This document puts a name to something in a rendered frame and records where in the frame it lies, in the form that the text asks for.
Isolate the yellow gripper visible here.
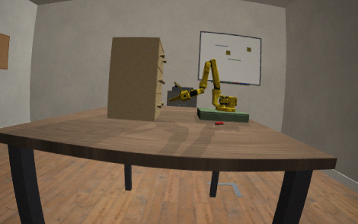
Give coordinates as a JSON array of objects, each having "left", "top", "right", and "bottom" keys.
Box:
[{"left": 169, "top": 82, "right": 190, "bottom": 101}]

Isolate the brown wooden chest of drawers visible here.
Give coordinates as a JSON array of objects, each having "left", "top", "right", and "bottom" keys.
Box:
[{"left": 107, "top": 37, "right": 161, "bottom": 121}]

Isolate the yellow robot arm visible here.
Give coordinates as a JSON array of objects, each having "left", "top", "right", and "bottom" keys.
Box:
[{"left": 188, "top": 59, "right": 236, "bottom": 112}]

